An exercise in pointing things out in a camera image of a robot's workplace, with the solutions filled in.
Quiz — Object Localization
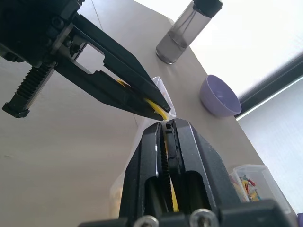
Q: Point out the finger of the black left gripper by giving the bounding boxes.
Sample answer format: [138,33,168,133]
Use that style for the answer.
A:
[72,13,171,114]
[56,58,162,120]

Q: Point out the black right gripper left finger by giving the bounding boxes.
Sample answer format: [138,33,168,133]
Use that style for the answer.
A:
[119,122,175,219]

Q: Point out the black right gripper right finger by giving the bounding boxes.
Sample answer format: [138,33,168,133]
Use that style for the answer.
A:
[165,119,242,214]

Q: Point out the clear plastic bag yellow strip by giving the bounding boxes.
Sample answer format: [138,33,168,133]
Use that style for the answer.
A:
[110,77,180,213]

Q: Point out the purple bowl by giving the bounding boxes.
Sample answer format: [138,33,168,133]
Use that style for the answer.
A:
[199,74,242,118]

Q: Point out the grey transparent bottle black cap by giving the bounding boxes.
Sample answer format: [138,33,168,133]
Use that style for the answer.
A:
[155,0,223,65]

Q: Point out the clear plastic box colourful pieces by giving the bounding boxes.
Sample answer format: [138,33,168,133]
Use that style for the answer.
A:
[228,164,292,215]

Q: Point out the dark window frame bar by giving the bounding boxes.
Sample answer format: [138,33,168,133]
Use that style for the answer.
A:
[238,53,303,114]

